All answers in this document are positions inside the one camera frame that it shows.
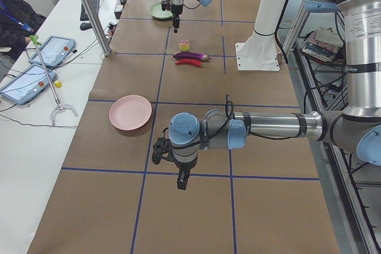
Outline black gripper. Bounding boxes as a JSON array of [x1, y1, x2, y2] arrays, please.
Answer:
[[175, 163, 196, 190], [171, 4, 183, 33]]

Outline pink green peach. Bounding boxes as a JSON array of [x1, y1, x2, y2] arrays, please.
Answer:
[[179, 39, 190, 52]]

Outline green plate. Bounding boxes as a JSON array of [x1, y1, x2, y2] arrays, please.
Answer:
[[149, 2, 173, 20]]

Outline purple eggplant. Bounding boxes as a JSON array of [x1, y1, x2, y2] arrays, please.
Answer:
[[173, 51, 212, 61]]

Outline red chili pepper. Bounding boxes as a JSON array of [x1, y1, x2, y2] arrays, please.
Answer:
[[175, 59, 202, 68]]

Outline orange black electronics box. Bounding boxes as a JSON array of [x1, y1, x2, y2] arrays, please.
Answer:
[[107, 23, 117, 36]]

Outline pink plate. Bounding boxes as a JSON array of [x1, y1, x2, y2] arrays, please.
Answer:
[[109, 95, 152, 131]]

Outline black keyboard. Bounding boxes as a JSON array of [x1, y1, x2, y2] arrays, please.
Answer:
[[79, 0, 101, 22]]

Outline black computer mouse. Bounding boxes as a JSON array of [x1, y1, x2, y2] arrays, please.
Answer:
[[80, 23, 92, 31]]

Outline upper teach pendant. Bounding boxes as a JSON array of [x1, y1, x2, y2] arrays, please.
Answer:
[[39, 36, 76, 68]]

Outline teach pendant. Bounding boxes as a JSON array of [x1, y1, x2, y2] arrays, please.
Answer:
[[1, 64, 49, 105], [39, 36, 76, 68]]

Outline small yellow toy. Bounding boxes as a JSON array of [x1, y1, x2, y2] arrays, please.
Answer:
[[54, 80, 62, 88]]

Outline metal reacher grabber tool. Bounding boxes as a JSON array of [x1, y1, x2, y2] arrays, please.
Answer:
[[29, 35, 78, 127]]

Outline stack of books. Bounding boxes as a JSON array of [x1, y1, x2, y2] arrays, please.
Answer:
[[301, 27, 343, 62]]

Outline person in dark jacket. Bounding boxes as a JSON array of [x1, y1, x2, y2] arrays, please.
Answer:
[[1, 0, 46, 61]]

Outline lower teach pendant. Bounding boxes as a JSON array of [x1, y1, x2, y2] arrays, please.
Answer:
[[1, 64, 49, 105]]

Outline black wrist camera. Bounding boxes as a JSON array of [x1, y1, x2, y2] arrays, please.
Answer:
[[161, 0, 172, 11], [151, 137, 173, 165]]

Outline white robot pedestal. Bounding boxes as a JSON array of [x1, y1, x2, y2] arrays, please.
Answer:
[[235, 0, 286, 71]]

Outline aluminium frame post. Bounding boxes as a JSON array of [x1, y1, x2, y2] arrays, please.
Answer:
[[81, 0, 111, 57]]

